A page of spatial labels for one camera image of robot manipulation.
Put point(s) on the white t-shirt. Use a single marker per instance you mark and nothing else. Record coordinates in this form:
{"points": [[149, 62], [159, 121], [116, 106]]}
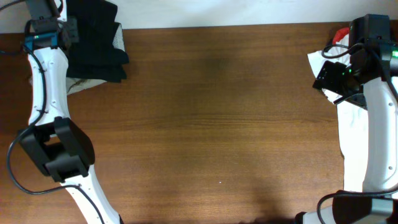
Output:
{"points": [[352, 126]]}

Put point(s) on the red garment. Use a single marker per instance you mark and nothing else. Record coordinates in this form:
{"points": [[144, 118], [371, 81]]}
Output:
{"points": [[340, 34]]}

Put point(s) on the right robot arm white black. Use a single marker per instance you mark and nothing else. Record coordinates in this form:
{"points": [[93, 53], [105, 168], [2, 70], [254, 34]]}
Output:
{"points": [[357, 72]]}

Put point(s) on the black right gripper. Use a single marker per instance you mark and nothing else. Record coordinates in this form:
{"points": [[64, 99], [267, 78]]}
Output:
{"points": [[327, 76]]}

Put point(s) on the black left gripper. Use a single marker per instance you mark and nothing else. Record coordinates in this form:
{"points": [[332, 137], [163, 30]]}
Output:
{"points": [[72, 29]]}

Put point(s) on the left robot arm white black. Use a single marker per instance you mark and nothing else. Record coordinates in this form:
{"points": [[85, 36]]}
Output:
{"points": [[54, 143]]}

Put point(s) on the folded khaki shorts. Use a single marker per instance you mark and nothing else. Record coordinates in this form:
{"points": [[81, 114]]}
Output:
{"points": [[72, 85]]}

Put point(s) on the black shorts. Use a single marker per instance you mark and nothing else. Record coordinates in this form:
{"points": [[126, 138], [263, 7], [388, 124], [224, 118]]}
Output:
{"points": [[94, 55]]}

